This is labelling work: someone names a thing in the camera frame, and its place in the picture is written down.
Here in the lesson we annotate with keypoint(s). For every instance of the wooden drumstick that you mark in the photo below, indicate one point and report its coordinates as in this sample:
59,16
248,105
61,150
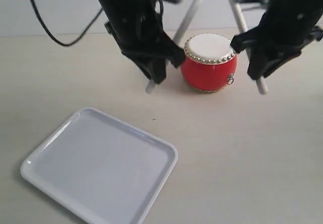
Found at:
242,26
184,24

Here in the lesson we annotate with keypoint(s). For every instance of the red small drum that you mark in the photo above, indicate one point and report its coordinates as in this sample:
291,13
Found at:
210,62

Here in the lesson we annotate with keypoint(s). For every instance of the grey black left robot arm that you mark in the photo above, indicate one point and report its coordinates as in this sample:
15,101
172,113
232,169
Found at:
137,27

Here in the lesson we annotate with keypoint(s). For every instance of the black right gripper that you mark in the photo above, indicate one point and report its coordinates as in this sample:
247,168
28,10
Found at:
285,26

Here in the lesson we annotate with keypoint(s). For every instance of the white plastic tray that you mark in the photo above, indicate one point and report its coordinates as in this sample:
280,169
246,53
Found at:
100,168

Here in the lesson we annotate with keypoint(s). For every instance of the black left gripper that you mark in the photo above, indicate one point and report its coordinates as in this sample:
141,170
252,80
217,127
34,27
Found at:
141,38

